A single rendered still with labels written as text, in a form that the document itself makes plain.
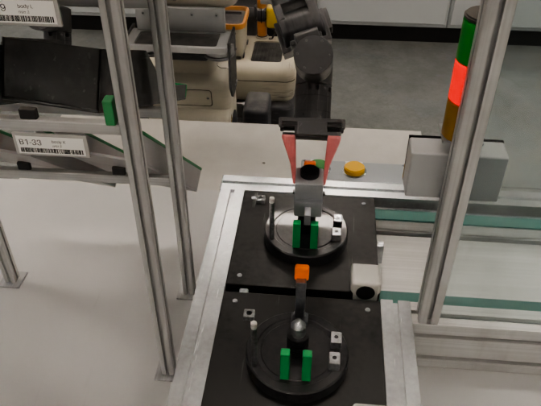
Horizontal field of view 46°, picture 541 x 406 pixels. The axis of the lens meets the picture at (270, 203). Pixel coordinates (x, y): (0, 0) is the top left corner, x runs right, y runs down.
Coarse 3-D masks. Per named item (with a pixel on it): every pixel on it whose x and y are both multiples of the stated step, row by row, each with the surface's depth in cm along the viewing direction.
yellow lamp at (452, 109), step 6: (450, 102) 76; (450, 108) 76; (456, 108) 75; (444, 114) 78; (450, 114) 76; (456, 114) 76; (444, 120) 78; (450, 120) 77; (444, 126) 78; (450, 126) 77; (444, 132) 78; (450, 132) 77; (450, 138) 78
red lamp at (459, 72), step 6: (456, 60) 73; (456, 66) 73; (462, 66) 72; (456, 72) 73; (462, 72) 73; (456, 78) 74; (462, 78) 73; (450, 84) 76; (456, 84) 74; (462, 84) 73; (450, 90) 76; (456, 90) 74; (450, 96) 76; (456, 96) 74; (456, 102) 75
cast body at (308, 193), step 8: (296, 168) 101; (304, 168) 99; (312, 168) 99; (320, 168) 101; (296, 176) 99; (304, 176) 99; (312, 176) 98; (320, 176) 99; (296, 184) 98; (304, 184) 98; (312, 184) 98; (320, 184) 98; (296, 192) 99; (304, 192) 99; (312, 192) 99; (320, 192) 98; (296, 200) 100; (304, 200) 100; (312, 200) 100; (320, 200) 100; (296, 208) 100; (304, 208) 100; (312, 208) 100; (320, 208) 100; (304, 216) 98; (312, 216) 101; (320, 216) 101; (304, 224) 99
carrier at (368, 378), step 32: (224, 320) 94; (256, 320) 94; (288, 320) 91; (320, 320) 91; (352, 320) 94; (224, 352) 89; (256, 352) 83; (288, 352) 80; (320, 352) 87; (352, 352) 89; (224, 384) 85; (256, 384) 85; (288, 384) 83; (320, 384) 83; (352, 384) 85; (384, 384) 85
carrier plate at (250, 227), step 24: (240, 216) 112; (264, 216) 112; (360, 216) 112; (240, 240) 107; (264, 240) 107; (360, 240) 107; (240, 264) 103; (264, 264) 103; (288, 264) 103; (336, 264) 103; (264, 288) 99; (288, 288) 99; (312, 288) 99; (336, 288) 99
